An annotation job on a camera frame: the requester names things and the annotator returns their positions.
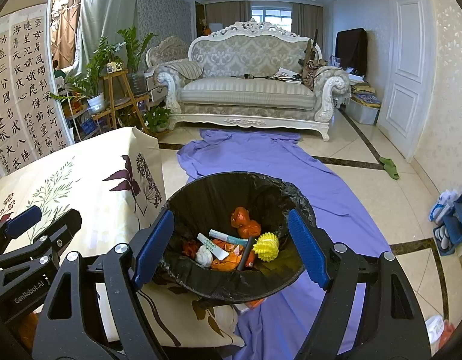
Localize striped cushion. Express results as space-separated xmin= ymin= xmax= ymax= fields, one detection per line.
xmin=161 ymin=59 xmax=203 ymax=80

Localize white box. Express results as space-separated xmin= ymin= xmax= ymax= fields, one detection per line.
xmin=196 ymin=232 xmax=230 ymax=260

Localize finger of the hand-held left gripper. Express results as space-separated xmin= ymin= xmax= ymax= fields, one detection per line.
xmin=0 ymin=205 xmax=43 ymax=257
xmin=0 ymin=209 xmax=82 ymax=276

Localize floral cream tablecloth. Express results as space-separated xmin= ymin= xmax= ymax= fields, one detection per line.
xmin=0 ymin=127 xmax=247 ymax=349

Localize brown hanging cloth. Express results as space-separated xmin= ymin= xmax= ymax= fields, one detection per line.
xmin=50 ymin=0 xmax=81 ymax=69

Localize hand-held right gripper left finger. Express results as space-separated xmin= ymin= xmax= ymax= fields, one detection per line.
xmin=32 ymin=209 xmax=175 ymax=360

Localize white panelled door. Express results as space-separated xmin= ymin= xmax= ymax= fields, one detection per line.
xmin=377 ymin=0 xmax=440 ymax=162

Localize ornate grey armchair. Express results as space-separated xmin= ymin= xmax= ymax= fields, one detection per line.
xmin=146 ymin=37 xmax=192 ymax=102

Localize brown patterned bag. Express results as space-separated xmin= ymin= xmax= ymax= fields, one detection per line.
xmin=300 ymin=30 xmax=327 ymax=91

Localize black bag lined bin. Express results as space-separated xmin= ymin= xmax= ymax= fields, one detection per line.
xmin=158 ymin=172 xmax=317 ymax=302

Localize black covered television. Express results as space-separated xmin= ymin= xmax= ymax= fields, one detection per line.
xmin=335 ymin=28 xmax=368 ymax=79

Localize orange white packet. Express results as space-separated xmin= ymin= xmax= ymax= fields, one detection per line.
xmin=233 ymin=299 xmax=269 ymax=316

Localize window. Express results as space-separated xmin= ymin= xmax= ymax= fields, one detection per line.
xmin=251 ymin=5 xmax=293 ymax=31

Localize grey green curtain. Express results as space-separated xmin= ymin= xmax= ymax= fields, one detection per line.
xmin=75 ymin=0 xmax=139 ymax=77

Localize storage box with clutter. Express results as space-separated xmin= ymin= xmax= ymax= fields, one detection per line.
xmin=345 ymin=82 xmax=382 ymax=125

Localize small bushy green plant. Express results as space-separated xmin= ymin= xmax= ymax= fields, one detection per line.
xmin=143 ymin=106 xmax=172 ymax=133

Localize beige window curtain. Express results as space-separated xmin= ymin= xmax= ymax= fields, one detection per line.
xmin=205 ymin=1 xmax=252 ymax=31
xmin=291 ymin=3 xmax=325 ymax=42

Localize tall green leafy plant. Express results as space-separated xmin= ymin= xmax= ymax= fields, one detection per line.
xmin=116 ymin=26 xmax=157 ymax=74

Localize wooden plant stand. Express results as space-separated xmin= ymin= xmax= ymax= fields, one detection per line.
xmin=102 ymin=69 xmax=149 ymax=134

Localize calligraphy paper scroll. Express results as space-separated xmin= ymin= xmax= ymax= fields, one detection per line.
xmin=9 ymin=5 xmax=76 ymax=158
xmin=0 ymin=32 xmax=32 ymax=181

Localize potted plant white pot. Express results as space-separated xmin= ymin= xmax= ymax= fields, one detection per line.
xmin=66 ymin=35 xmax=121 ymax=111

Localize ornate white grey sofa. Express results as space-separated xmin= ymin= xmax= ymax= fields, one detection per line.
xmin=154 ymin=20 xmax=351 ymax=142

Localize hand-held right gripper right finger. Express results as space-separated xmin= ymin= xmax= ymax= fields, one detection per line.
xmin=287 ymin=208 xmax=430 ymax=360

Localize yellow foam fruit net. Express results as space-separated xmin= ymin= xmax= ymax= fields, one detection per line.
xmin=252 ymin=232 xmax=280 ymax=262

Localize teal white tube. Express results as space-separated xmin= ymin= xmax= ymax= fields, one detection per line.
xmin=209 ymin=229 xmax=250 ymax=247

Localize green slipper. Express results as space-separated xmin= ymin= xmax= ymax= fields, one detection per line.
xmin=378 ymin=157 xmax=400 ymax=180

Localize purple floor cloth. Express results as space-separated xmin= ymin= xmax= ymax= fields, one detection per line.
xmin=176 ymin=127 xmax=395 ymax=360

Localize loose papers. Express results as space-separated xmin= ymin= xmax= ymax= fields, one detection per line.
xmin=269 ymin=67 xmax=303 ymax=83

